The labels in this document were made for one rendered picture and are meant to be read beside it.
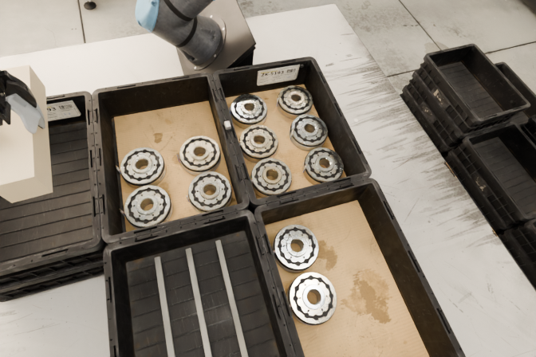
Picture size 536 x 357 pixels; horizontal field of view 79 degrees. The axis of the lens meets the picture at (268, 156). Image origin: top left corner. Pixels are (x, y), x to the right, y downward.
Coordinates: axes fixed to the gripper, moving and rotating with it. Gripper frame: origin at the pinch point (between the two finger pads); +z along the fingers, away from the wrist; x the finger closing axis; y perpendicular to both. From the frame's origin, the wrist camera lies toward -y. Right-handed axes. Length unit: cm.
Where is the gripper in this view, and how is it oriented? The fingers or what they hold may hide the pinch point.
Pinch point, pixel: (16, 124)
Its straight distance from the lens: 70.3
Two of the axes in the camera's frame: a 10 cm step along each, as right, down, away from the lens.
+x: 9.3, -2.6, 2.5
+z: -1.0, 4.9, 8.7
